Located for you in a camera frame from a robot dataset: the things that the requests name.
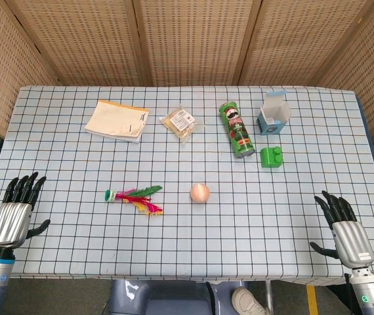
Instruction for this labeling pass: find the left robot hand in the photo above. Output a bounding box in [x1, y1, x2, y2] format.
[0, 171, 51, 249]

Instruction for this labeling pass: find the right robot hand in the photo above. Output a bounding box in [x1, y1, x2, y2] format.
[309, 190, 374, 270]

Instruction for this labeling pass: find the colourful feather shuttlecock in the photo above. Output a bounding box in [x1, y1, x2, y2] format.
[104, 185, 164, 217]

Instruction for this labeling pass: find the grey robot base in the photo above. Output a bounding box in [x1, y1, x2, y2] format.
[108, 278, 250, 315]

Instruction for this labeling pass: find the green toy building block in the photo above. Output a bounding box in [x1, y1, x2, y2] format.
[259, 146, 285, 170]

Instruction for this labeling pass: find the white shoe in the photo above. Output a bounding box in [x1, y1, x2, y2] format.
[232, 286, 272, 315]

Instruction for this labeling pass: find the open blue white carton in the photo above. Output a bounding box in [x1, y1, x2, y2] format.
[256, 90, 293, 137]

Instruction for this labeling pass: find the cream paper notepad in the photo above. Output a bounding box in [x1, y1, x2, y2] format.
[85, 99, 150, 144]

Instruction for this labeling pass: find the green Pringles can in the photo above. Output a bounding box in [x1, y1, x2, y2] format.
[218, 101, 257, 159]

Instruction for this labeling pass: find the orange ball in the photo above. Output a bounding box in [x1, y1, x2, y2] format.
[190, 183, 211, 205]

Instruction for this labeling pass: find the blue checkered tablecloth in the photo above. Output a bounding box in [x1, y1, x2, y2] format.
[0, 85, 374, 285]

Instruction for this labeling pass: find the packaged yellow snack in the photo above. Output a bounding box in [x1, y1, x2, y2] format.
[159, 104, 203, 143]

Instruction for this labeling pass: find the woven bamboo folding screen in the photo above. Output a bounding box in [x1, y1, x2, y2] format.
[0, 0, 374, 204]

